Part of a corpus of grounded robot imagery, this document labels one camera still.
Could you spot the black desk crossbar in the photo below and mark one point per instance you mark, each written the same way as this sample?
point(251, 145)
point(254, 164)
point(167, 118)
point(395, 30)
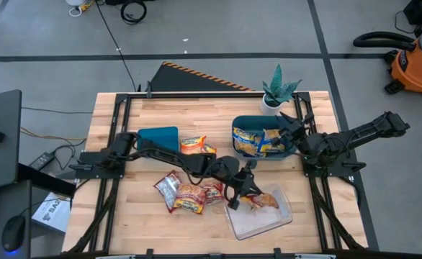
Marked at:
point(45, 180)

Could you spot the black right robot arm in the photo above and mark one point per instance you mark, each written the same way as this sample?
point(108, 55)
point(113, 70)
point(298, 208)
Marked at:
point(362, 133)

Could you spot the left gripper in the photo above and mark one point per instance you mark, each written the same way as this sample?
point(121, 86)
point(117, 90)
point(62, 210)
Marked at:
point(247, 183)

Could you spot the white and yellow floor item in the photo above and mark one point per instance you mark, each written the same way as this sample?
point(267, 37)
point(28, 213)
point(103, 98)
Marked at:
point(75, 3)

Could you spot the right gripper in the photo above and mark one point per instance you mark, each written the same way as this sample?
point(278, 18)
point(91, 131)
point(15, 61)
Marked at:
point(295, 133)

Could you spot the white cardboard box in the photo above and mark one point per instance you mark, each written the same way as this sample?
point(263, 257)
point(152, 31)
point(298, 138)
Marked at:
point(52, 214)

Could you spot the white plant pot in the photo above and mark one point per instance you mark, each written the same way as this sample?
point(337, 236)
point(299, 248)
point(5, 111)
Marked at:
point(268, 108)

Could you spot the red and yellow noodle pack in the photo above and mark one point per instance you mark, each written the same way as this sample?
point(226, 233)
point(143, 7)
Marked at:
point(189, 198)

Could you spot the black mat with orange stripes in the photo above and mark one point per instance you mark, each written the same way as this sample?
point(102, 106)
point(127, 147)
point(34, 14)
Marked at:
point(182, 81)

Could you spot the orange shop vacuum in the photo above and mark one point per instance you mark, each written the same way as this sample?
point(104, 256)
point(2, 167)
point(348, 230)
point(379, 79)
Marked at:
point(416, 68)

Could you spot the small orange noodle pack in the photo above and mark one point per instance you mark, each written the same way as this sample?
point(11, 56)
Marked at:
point(210, 149)

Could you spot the clear plastic container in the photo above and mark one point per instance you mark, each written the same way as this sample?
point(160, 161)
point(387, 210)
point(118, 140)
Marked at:
point(258, 223)

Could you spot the black computer mouse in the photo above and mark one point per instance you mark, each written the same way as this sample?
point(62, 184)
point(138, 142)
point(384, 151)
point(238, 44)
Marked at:
point(13, 232)

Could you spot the blue noodle pack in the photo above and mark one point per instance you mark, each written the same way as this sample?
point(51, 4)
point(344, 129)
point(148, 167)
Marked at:
point(271, 144)
point(248, 148)
point(245, 135)

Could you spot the black power adapter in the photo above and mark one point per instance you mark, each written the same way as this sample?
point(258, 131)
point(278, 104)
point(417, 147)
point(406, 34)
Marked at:
point(41, 161)

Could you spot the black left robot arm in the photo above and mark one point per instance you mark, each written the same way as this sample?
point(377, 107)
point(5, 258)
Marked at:
point(168, 154)

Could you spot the black metal table frame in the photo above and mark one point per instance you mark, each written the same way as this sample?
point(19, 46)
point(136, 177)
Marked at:
point(196, 95)

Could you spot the red and silver noodle pack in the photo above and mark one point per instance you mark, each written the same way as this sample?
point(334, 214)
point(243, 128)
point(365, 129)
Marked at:
point(168, 188)

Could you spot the teal plastic lid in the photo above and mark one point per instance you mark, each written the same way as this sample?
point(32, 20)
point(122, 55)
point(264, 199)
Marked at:
point(160, 138)

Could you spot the teal plastic bin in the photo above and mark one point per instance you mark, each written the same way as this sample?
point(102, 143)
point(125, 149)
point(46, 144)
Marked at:
point(250, 122)

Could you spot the green succulent plant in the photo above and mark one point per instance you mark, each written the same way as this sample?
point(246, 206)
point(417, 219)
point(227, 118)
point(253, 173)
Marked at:
point(277, 90)

